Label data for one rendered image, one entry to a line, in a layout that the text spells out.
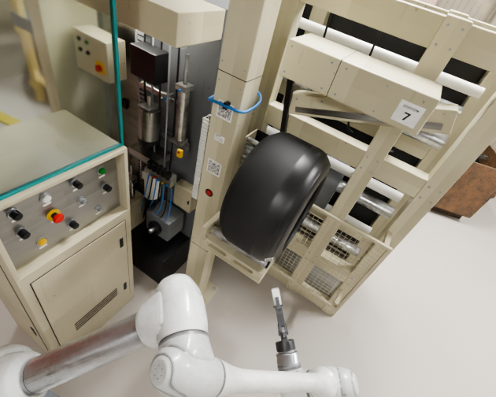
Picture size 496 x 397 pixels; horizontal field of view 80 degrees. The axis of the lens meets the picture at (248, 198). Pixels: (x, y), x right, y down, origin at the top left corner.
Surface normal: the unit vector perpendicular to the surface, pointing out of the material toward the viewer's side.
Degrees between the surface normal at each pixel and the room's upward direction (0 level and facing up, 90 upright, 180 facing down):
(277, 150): 15
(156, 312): 40
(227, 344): 0
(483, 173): 90
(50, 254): 0
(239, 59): 90
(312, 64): 90
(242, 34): 90
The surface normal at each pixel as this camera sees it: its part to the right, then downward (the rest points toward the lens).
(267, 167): -0.09, -0.32
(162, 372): -0.53, -0.36
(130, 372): 0.23, -0.72
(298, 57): -0.51, 0.49
